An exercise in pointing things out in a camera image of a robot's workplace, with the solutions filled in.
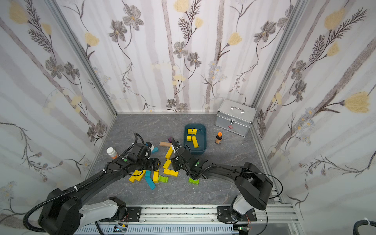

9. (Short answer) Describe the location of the teal plastic bin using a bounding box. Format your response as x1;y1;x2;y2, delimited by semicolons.
184;123;207;155

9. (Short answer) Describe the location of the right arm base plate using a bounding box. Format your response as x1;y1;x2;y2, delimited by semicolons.
216;206;257;223

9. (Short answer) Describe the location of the green flat block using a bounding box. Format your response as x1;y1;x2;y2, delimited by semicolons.
189;178;200;185

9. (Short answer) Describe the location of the orange cap brown bottle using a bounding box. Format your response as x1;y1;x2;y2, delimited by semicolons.
215;132;223;144

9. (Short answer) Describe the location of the green arch block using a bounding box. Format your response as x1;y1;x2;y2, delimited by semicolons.
158;175;169;183

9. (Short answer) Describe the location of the long teal block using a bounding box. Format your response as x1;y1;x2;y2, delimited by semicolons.
145;176;156;190

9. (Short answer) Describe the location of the silver metal case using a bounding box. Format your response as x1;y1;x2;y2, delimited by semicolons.
215;99;256;137

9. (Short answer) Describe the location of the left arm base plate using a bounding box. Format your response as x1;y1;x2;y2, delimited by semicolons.
119;207;142;223

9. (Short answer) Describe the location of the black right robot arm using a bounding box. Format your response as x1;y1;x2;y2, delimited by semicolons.
168;137;274;221

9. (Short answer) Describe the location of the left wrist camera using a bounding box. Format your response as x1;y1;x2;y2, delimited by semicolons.
146;142;154;151

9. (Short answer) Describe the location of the white cap orange bottle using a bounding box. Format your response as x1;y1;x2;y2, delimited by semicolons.
106;147;118;159

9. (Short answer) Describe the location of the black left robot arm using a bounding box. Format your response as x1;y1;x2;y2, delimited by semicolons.
23;133;161;235

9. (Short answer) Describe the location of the yellow rectangular block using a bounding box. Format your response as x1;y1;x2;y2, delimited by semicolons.
163;159;171;169

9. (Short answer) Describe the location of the aluminium rail frame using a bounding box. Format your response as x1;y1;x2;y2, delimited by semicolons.
74;201;304;235

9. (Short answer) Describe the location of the natural wood block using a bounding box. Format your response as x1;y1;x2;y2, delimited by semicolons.
160;142;172;147

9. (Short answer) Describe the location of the yellow upright block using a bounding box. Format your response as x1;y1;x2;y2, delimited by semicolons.
152;170;159;184

